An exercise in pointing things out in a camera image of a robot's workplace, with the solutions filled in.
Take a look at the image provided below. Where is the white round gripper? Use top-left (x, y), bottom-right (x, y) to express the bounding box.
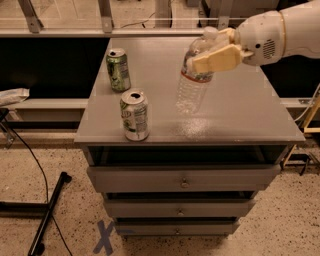
top-left (187, 11), bottom-right (285, 73)

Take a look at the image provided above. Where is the clear plastic water bottle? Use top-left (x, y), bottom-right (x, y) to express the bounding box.
top-left (176, 27), bottom-right (218, 115)

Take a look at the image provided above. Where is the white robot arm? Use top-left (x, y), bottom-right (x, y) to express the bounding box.
top-left (187, 0), bottom-right (320, 73)

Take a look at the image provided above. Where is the white green 7up can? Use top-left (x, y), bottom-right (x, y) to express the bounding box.
top-left (120, 89), bottom-right (149, 141)

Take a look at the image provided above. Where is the green soda can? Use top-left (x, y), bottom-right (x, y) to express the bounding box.
top-left (106, 48), bottom-right (131, 92)

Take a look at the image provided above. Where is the top grey drawer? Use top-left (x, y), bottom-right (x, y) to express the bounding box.
top-left (87, 165), bottom-right (280, 193)

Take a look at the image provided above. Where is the grey drawer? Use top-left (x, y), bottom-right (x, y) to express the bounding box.
top-left (87, 165), bottom-right (280, 193)
top-left (104, 200), bottom-right (255, 218)
top-left (115, 221), bottom-right (239, 236)

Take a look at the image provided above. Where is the grey drawer cabinet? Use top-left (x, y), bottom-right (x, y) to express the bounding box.
top-left (75, 37), bottom-right (305, 225)

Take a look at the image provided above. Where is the grey metal railing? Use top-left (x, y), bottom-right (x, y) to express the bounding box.
top-left (0, 0), bottom-right (244, 38)

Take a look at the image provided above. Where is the bottom grey drawer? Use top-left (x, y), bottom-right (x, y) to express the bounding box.
top-left (115, 221), bottom-right (239, 236)

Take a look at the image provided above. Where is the middle grey drawer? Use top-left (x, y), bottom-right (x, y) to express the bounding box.
top-left (104, 200), bottom-right (255, 218)

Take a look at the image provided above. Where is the blue tape cross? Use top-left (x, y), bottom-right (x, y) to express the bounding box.
top-left (93, 220), bottom-right (114, 256)

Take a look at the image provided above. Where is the crumpled silver bag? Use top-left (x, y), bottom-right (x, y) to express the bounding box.
top-left (0, 88), bottom-right (29, 106)

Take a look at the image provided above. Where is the black metal stand base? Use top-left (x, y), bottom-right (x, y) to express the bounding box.
top-left (0, 172), bottom-right (72, 256)

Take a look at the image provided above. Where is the wooden yellow frame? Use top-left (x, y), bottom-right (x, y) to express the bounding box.
top-left (281, 96), bottom-right (320, 176)

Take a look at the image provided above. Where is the black floor cable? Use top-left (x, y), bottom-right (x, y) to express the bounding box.
top-left (6, 124), bottom-right (74, 256)

